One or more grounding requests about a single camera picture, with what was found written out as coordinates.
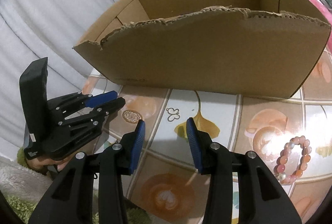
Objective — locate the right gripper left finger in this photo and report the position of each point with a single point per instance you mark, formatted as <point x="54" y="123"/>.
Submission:
<point x="69" y="198"/>

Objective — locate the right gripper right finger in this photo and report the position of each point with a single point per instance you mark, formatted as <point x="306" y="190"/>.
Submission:
<point x="261" y="197"/>

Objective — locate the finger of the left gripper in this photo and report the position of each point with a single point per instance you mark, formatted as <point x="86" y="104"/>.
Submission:
<point x="97" y="100"/>
<point x="95" y="116"/>

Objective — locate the gold ring pendant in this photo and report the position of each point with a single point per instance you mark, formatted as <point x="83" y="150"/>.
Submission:
<point x="131" y="116"/>

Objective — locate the silver butterfly outline charm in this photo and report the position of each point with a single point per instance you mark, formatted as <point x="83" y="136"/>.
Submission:
<point x="173" y="114"/>

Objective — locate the person's left hand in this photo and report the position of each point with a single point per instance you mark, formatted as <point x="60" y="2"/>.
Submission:
<point x="41" y="164"/>

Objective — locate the patterned tile table cover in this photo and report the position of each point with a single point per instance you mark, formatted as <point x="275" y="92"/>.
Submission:
<point x="292" y="137"/>

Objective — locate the brown cardboard box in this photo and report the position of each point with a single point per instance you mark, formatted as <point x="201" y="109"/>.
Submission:
<point x="249" y="47"/>

